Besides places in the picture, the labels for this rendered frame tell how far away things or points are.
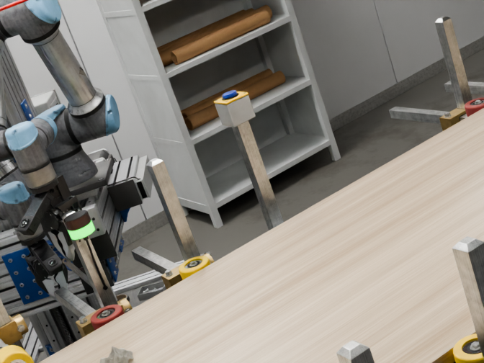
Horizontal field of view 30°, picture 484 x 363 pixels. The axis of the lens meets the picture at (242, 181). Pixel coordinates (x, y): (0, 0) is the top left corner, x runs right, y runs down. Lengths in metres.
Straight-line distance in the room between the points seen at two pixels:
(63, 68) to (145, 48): 2.13
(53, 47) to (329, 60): 3.43
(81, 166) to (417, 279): 1.29
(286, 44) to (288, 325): 3.58
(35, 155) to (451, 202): 0.99
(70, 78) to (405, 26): 3.86
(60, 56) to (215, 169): 2.89
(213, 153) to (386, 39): 1.48
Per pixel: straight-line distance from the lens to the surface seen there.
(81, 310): 2.38
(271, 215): 2.44
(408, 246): 1.99
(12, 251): 2.90
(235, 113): 2.33
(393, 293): 1.83
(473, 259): 1.37
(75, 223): 2.14
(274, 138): 5.58
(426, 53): 6.32
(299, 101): 5.41
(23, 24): 2.52
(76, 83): 2.65
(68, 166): 2.78
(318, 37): 5.76
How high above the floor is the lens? 1.77
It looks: 19 degrees down
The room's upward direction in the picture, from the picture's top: 20 degrees counter-clockwise
